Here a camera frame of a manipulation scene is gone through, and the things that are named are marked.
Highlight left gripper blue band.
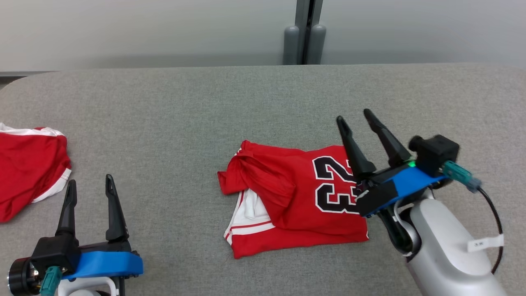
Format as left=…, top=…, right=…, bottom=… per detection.
left=7, top=174, right=144, bottom=296

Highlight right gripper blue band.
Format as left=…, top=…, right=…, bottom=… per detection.
left=336, top=109, right=450, bottom=218

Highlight red shorts with white trim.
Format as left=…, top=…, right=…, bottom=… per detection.
left=0, top=122, right=72, bottom=223

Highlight grey rounded post foot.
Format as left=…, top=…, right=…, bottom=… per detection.
left=283, top=25, right=301, bottom=65
left=307, top=24, right=327, bottom=65

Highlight grey aluminium partition post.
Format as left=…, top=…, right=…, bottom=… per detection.
left=295, top=0, right=324, bottom=65

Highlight red jersey with number 23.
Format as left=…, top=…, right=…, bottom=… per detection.
left=217, top=140, right=369, bottom=259

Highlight teal right camera connector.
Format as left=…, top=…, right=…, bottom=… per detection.
left=442, top=160, right=482, bottom=194

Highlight black right camera cable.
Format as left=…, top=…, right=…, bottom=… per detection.
left=473, top=186, right=505, bottom=275

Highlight teal left camera connector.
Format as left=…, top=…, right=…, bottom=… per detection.
left=39, top=266, right=63, bottom=296

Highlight teal camera connector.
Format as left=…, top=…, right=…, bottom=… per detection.
left=442, top=160, right=482, bottom=194
left=39, top=266, right=63, bottom=296

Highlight white cable label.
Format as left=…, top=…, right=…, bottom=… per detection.
left=467, top=234, right=504, bottom=252

